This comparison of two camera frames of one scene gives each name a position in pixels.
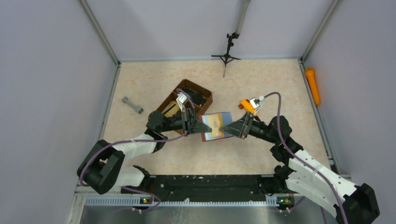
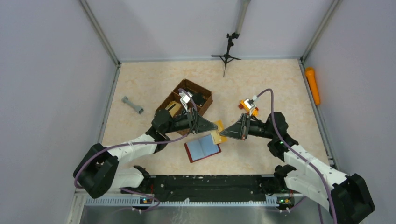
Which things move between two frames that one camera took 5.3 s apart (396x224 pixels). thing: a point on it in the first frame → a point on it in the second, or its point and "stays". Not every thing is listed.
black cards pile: [196, 98] stays
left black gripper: [188, 121] stays
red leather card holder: [215, 121] → [201, 148]
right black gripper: [245, 125] stays
